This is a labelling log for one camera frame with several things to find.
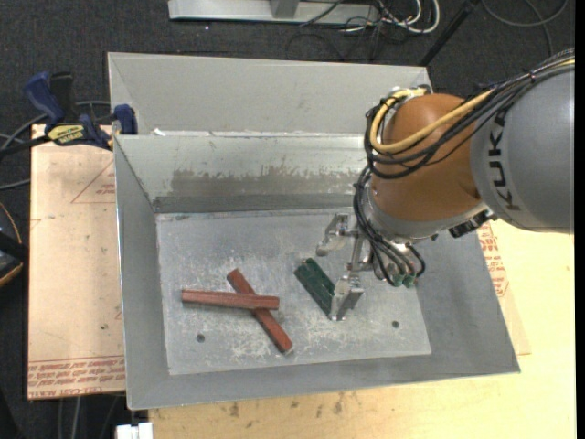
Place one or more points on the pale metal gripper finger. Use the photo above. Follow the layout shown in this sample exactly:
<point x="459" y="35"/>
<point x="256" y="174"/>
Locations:
<point x="332" y="233"/>
<point x="346" y="301"/>

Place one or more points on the dark green flat block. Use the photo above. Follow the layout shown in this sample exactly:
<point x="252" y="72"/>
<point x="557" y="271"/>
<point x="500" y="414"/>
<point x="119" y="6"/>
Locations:
<point x="315" y="281"/>

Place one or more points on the red-brown flat block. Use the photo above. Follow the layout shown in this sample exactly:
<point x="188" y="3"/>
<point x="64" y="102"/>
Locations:
<point x="219" y="298"/>
<point x="274" y="329"/>

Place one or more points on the grey metal bin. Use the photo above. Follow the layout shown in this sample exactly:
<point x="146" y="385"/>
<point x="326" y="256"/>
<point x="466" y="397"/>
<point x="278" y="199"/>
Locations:
<point x="219" y="254"/>

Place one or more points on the black cylinder on white bracket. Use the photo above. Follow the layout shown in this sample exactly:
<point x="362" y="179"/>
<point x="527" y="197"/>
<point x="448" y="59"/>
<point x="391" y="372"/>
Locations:
<point x="461" y="230"/>

